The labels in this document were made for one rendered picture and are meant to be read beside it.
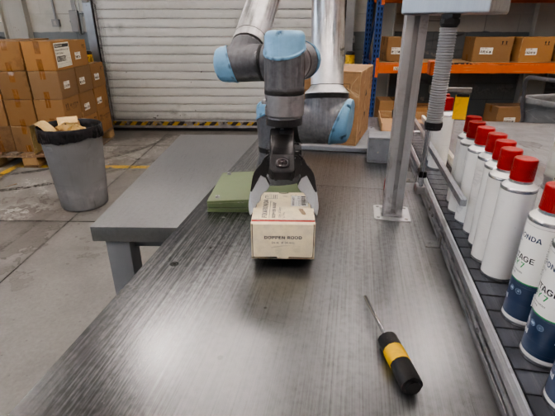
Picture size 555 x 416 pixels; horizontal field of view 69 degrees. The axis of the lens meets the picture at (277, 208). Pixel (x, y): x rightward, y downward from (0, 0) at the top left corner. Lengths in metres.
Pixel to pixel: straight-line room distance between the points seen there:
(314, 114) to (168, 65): 4.52
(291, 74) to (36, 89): 3.82
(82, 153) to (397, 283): 2.69
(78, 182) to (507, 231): 2.91
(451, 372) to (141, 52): 5.27
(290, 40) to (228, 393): 0.56
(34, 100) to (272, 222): 3.87
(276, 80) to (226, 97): 4.66
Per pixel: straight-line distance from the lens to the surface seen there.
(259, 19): 0.97
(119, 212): 1.11
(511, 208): 0.71
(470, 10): 0.86
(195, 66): 5.43
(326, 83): 1.08
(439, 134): 1.25
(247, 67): 0.88
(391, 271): 0.82
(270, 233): 0.77
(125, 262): 1.10
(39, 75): 4.41
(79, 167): 3.22
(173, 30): 5.46
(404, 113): 0.98
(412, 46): 0.97
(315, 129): 1.07
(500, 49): 5.20
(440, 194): 1.10
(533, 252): 0.62
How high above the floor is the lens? 1.26
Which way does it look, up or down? 24 degrees down
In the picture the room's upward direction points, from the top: straight up
